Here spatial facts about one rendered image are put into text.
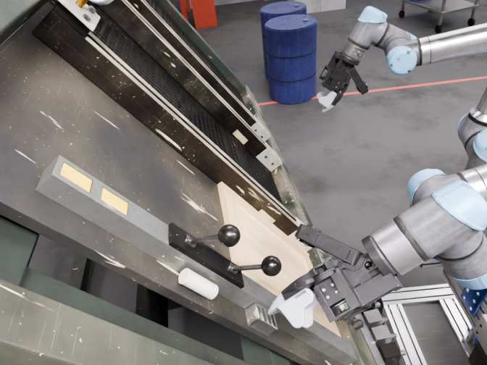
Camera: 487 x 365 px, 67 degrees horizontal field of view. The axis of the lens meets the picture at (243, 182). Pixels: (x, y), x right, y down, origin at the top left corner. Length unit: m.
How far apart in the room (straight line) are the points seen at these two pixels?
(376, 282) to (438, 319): 1.60
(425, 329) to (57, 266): 2.38
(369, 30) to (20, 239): 1.08
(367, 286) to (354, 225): 2.20
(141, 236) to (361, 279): 0.36
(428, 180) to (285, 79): 3.48
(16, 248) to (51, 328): 0.17
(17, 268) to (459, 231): 0.58
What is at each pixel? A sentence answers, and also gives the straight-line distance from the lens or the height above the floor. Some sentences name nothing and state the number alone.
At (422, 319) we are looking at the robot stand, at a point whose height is 0.21.
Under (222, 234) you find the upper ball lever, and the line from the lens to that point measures 0.60.
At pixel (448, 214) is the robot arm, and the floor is 1.61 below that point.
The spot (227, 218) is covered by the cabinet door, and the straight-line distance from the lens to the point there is 0.99.
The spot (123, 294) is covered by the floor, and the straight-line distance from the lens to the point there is 2.63.
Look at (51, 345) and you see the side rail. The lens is 0.43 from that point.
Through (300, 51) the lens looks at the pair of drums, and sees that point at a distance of 4.04.
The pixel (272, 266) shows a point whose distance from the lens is 0.68.
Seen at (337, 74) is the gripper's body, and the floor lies 1.46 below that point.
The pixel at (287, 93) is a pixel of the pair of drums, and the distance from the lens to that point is 4.21.
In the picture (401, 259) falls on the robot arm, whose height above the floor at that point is 1.55.
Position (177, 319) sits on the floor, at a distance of 2.40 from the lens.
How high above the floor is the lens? 1.98
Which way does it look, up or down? 39 degrees down
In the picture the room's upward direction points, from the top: 8 degrees counter-clockwise
